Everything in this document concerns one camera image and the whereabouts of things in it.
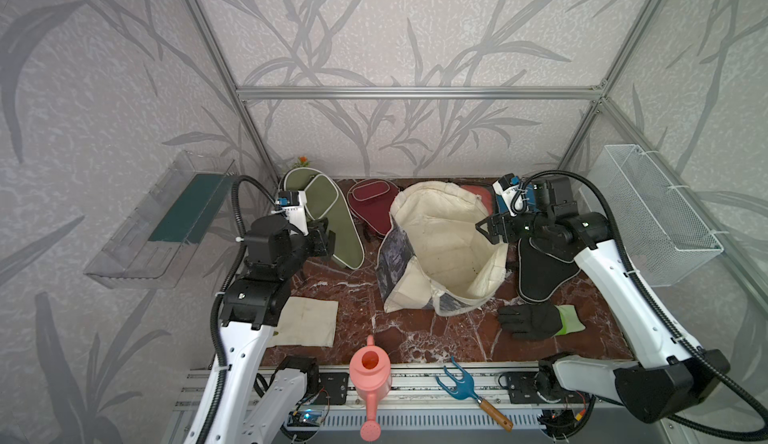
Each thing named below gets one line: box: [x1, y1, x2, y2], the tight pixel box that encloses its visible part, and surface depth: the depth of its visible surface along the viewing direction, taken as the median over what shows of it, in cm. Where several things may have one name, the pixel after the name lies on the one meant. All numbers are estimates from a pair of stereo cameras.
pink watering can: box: [349, 334, 392, 442], surface depth 68 cm
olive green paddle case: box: [281, 167, 365, 270], surface depth 72 cm
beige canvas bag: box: [376, 181, 508, 317], surface depth 84 cm
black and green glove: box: [497, 303, 586, 339], surface depth 86 cm
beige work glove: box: [268, 296, 339, 348], surface depth 86 cm
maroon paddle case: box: [347, 179, 400, 235], surface depth 110 cm
